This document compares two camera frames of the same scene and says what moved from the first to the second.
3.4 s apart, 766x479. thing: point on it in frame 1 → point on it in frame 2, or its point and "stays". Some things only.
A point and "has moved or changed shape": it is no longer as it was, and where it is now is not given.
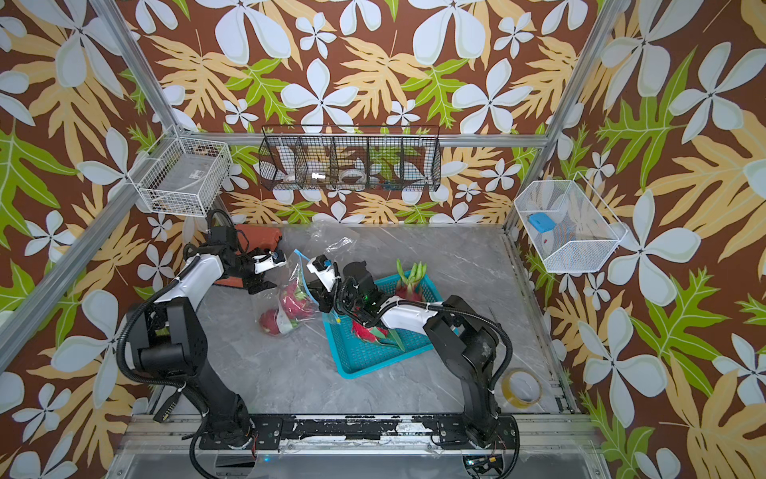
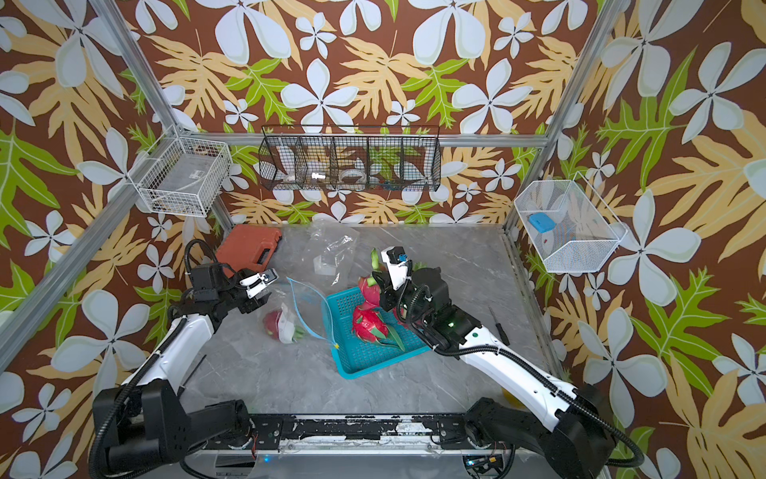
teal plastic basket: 356,356 stays
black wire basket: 350,158 stays
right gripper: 325,301 → 389,293
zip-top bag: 295,304 has moved or changed shape
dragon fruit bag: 294,303 has moved or changed shape
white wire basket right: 573,229 stays
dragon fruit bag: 385,336 stays
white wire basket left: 182,176 stays
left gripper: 258,283 → 254,302
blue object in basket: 542,223 stays
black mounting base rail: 361,433 stays
